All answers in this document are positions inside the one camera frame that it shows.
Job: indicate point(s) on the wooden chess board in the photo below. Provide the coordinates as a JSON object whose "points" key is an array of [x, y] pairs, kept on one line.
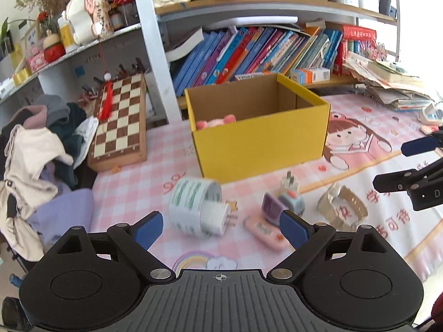
{"points": [[119, 124]]}

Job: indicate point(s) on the small purple device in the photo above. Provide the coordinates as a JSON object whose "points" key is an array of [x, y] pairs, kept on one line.
{"points": [[271, 209]]}

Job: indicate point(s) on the small orange blue box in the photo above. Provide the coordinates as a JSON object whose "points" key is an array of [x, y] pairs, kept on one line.
{"points": [[309, 75]]}

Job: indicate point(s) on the white cloth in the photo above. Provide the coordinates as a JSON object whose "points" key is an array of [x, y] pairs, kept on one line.
{"points": [[86, 133]]}

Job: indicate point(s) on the small black box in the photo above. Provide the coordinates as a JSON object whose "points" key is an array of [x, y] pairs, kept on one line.
{"points": [[387, 7]]}

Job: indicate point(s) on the dark glass bottle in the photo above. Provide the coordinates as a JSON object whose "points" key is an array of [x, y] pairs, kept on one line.
{"points": [[116, 19]]}

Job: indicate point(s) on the white plush ornament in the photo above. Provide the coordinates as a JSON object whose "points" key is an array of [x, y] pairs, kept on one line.
{"points": [[86, 13]]}

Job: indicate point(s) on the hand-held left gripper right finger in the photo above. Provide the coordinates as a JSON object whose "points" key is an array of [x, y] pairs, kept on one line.
{"points": [[294, 228]]}

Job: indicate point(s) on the large white charger plug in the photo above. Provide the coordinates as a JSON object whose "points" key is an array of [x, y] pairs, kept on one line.
{"points": [[216, 219]]}

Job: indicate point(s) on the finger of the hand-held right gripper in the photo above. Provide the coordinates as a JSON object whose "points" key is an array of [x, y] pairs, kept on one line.
{"points": [[420, 145], [394, 181]]}

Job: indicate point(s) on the grey garment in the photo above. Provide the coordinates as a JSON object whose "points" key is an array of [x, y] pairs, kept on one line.
{"points": [[53, 105]]}

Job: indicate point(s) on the yellow bottle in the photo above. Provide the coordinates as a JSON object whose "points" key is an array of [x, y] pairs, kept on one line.
{"points": [[67, 36]]}

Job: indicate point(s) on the mauve garment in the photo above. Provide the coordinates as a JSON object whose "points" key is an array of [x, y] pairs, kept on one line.
{"points": [[26, 119]]}

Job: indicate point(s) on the pink checked desktop cloth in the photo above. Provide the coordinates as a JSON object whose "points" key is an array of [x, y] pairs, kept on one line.
{"points": [[138, 200]]}

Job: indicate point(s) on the cream garment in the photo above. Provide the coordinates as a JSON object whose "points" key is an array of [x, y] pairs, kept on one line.
{"points": [[27, 166]]}

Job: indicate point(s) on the pink oblong case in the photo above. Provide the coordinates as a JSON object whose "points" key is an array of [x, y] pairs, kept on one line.
{"points": [[266, 231]]}

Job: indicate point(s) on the grey blue toy device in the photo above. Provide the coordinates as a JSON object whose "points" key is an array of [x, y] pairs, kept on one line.
{"points": [[294, 203]]}

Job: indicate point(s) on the white blue device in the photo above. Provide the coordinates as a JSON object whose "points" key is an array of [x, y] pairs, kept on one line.
{"points": [[432, 114]]}

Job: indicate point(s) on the pink plush toy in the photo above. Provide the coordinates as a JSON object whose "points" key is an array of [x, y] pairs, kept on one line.
{"points": [[216, 122]]}

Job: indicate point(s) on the pile of papers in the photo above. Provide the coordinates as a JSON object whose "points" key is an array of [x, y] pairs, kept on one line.
{"points": [[387, 83]]}

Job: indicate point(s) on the white green printed tape roll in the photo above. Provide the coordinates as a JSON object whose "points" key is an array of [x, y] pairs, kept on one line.
{"points": [[187, 204]]}

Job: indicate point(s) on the red tassel ornament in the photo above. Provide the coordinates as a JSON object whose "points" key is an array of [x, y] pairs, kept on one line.
{"points": [[106, 100]]}

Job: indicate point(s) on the small pink box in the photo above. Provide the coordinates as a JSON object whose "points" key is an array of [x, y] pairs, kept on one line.
{"points": [[36, 61]]}

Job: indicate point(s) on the row of colourful books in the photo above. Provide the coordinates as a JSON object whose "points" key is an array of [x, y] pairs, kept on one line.
{"points": [[242, 55]]}

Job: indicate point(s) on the dark red clothing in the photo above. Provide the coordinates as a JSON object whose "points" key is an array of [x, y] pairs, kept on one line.
{"points": [[437, 318]]}

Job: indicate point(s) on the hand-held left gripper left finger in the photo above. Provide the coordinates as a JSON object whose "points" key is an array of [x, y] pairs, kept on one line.
{"points": [[149, 226]]}

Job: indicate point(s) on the lavender cloth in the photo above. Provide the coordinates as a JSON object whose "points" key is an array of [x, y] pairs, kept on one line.
{"points": [[65, 214]]}

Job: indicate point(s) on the yellow cardboard box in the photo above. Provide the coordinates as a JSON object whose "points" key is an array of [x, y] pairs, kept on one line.
{"points": [[263, 145]]}

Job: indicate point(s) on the thick red book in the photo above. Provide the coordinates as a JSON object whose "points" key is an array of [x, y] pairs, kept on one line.
{"points": [[358, 36]]}

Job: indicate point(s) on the small white charger plug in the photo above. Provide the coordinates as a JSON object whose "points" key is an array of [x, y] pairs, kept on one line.
{"points": [[289, 185]]}

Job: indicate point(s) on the grey bookshelf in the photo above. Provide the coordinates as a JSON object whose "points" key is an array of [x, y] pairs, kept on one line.
{"points": [[154, 52]]}

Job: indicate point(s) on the red white doll jar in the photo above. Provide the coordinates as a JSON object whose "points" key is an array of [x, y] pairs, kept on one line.
{"points": [[53, 50]]}

